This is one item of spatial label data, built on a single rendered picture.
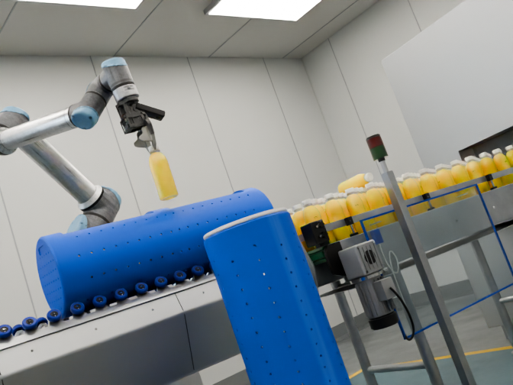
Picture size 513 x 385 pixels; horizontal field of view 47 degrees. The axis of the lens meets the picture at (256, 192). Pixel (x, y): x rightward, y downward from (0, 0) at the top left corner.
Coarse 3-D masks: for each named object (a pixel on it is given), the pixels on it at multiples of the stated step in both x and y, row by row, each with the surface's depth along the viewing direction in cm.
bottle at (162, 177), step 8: (152, 152) 217; (160, 152) 218; (152, 160) 215; (160, 160) 215; (152, 168) 215; (160, 168) 214; (168, 168) 216; (160, 176) 214; (168, 176) 215; (160, 184) 214; (168, 184) 214; (160, 192) 214; (168, 192) 213; (176, 192) 215
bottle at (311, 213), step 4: (308, 204) 244; (308, 208) 243; (312, 208) 243; (316, 208) 244; (304, 212) 244; (308, 212) 242; (312, 212) 242; (316, 212) 242; (304, 216) 244; (308, 216) 242; (312, 216) 241; (316, 216) 242; (320, 216) 243; (308, 220) 242; (312, 220) 241; (316, 220) 241
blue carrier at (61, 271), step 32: (256, 192) 237; (128, 224) 206; (160, 224) 209; (192, 224) 215; (224, 224) 221; (64, 256) 188; (96, 256) 193; (128, 256) 198; (160, 256) 205; (192, 256) 213; (64, 288) 186; (96, 288) 192; (128, 288) 201
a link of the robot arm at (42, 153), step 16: (0, 112) 256; (16, 112) 256; (32, 144) 261; (48, 144) 267; (48, 160) 267; (64, 160) 273; (64, 176) 273; (80, 176) 279; (80, 192) 280; (96, 192) 284; (112, 192) 293; (80, 208) 285; (96, 208) 284; (112, 208) 290
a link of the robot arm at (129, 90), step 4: (128, 84) 217; (132, 84) 218; (120, 88) 216; (124, 88) 216; (128, 88) 217; (132, 88) 218; (136, 88) 220; (116, 92) 217; (120, 92) 216; (124, 92) 216; (128, 92) 216; (132, 92) 217; (136, 92) 218; (116, 96) 217; (120, 96) 216; (124, 96) 216; (128, 96) 217; (116, 100) 218; (120, 100) 217
